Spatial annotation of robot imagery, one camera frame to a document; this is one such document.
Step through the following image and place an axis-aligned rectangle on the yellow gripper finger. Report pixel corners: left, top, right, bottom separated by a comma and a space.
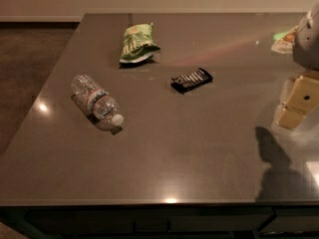
280, 79, 294, 105
276, 75, 319, 129

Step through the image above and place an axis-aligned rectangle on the black chocolate rxbar wrapper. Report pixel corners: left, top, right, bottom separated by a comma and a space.
170, 68, 213, 94

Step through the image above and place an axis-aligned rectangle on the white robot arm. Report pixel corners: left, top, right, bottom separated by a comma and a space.
273, 2, 319, 129

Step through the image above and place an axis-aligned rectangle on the green chip bag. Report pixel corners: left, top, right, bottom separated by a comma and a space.
120, 23, 160, 64

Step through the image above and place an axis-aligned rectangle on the clear plastic water bottle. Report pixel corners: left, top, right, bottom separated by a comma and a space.
71, 75, 124, 127

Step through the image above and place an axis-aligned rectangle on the dark table base frame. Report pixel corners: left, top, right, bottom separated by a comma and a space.
0, 205, 319, 239

